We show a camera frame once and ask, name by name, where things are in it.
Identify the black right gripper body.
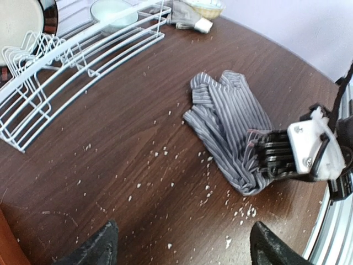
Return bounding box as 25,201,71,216
249,104,352,201

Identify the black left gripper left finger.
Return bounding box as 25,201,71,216
52,219,119,264

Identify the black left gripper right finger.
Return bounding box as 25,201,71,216
250,221,312,265

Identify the grey striped boxer underwear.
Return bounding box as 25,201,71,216
183,70,274,196

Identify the brown wooden organizer box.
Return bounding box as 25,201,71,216
0,211,30,265

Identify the yellow patterned white bowl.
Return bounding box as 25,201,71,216
183,0,226,20

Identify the grey beige sock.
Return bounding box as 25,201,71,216
163,1,213,34

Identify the light blue bowl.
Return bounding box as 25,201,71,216
90,0,139,36

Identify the black rimmed grey plate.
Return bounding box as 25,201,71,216
1,0,58,48

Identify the aluminium front rail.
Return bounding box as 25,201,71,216
302,82,353,265

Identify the white wire dish rack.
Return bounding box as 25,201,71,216
1,1,171,152

